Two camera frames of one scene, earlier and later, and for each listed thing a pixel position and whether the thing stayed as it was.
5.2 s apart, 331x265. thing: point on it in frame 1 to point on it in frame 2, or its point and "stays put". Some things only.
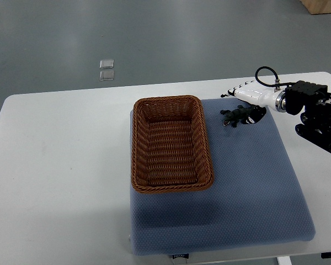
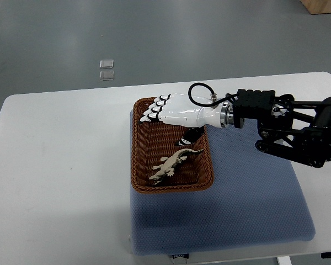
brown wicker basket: x=170 y=149 stays put
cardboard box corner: x=322 y=6 stays put
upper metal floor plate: x=106 y=64 stays put
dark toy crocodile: x=237 y=115 to x=167 y=168
